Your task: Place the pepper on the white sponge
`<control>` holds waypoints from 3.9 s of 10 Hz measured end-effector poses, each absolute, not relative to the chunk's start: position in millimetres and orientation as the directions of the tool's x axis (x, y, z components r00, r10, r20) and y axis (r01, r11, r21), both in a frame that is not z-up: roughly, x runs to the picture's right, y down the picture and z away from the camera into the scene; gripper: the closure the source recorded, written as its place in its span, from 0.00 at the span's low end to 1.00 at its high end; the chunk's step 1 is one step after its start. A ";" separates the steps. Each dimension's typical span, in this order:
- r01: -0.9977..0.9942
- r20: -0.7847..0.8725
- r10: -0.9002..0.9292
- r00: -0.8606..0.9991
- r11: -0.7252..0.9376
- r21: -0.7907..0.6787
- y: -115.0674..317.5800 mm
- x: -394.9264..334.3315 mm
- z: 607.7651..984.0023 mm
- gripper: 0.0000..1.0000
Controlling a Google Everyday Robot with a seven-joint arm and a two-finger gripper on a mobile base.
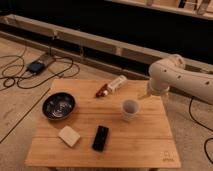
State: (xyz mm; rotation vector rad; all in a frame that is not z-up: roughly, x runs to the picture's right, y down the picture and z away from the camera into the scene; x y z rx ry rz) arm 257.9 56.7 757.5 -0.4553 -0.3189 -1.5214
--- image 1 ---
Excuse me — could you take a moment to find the black floor cable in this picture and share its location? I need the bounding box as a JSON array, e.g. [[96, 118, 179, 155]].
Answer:
[[0, 43, 81, 90]]

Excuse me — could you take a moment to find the black metal bowl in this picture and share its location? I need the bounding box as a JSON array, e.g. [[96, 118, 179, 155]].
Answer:
[[42, 92, 76, 120]]

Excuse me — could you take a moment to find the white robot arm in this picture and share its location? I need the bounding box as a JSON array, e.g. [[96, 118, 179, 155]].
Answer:
[[138, 54, 213, 105]]

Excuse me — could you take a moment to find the white sponge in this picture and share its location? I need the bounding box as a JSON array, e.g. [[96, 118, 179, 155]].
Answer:
[[58, 126, 80, 147]]

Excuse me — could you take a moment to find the wooden table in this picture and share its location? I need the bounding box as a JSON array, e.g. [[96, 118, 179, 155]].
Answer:
[[25, 79, 181, 168]]

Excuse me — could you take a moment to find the black rectangular remote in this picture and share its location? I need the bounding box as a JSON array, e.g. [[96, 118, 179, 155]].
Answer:
[[92, 125, 109, 151]]

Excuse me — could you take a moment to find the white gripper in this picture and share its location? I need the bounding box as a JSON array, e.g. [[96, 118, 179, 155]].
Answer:
[[138, 79, 170, 100]]

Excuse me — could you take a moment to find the blue power adapter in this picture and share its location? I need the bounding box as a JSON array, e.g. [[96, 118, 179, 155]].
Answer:
[[27, 61, 45, 74]]

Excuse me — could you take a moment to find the white cup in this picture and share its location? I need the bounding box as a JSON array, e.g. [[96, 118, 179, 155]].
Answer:
[[121, 100, 139, 122]]

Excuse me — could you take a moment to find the black cable right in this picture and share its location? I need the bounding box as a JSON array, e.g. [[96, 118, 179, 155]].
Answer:
[[188, 95, 213, 165]]

